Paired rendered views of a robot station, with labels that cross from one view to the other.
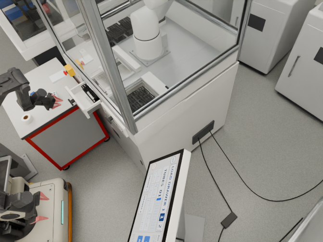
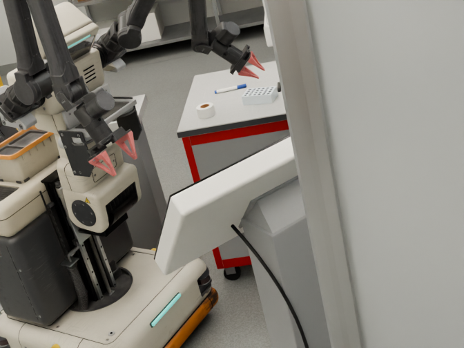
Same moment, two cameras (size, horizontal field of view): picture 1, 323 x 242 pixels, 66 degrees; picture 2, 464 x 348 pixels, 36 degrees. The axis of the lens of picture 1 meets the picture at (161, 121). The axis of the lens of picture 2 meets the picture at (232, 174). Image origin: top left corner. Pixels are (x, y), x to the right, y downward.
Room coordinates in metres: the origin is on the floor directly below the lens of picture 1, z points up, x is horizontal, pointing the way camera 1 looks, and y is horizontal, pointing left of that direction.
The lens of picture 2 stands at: (-0.77, -0.76, 1.80)
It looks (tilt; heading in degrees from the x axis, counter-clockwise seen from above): 27 degrees down; 41
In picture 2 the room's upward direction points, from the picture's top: 14 degrees counter-clockwise
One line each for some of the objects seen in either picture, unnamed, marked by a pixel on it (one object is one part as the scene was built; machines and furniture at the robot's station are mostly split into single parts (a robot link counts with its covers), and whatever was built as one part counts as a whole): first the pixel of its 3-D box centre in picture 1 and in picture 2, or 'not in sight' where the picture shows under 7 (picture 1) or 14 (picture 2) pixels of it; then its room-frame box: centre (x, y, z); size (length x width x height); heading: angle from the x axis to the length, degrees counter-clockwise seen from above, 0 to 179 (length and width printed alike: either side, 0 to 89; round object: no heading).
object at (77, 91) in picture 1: (101, 87); not in sight; (1.29, 0.40, 0.86); 0.40 x 0.26 x 0.06; 121
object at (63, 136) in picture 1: (60, 118); (270, 168); (1.44, 0.95, 0.38); 0.62 x 0.58 x 0.76; 31
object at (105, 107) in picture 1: (114, 119); not in sight; (0.98, 0.31, 0.87); 0.29 x 0.02 x 0.11; 31
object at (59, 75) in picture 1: (57, 76); not in sight; (1.59, 0.81, 0.77); 0.13 x 0.09 x 0.02; 117
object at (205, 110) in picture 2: (27, 118); (206, 110); (1.18, 1.00, 0.78); 0.07 x 0.07 x 0.04
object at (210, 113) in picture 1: (154, 100); not in sight; (1.46, 0.04, 0.40); 1.03 x 0.95 x 0.80; 31
